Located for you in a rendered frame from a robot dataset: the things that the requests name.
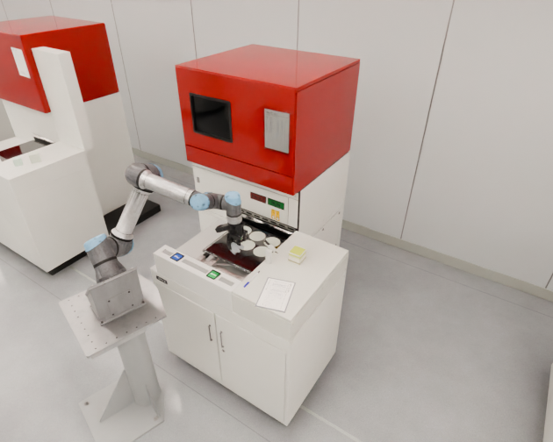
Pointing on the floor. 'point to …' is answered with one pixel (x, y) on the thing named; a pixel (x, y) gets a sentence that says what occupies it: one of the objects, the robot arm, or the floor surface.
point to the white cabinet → (251, 347)
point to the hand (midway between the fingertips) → (233, 251)
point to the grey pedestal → (127, 398)
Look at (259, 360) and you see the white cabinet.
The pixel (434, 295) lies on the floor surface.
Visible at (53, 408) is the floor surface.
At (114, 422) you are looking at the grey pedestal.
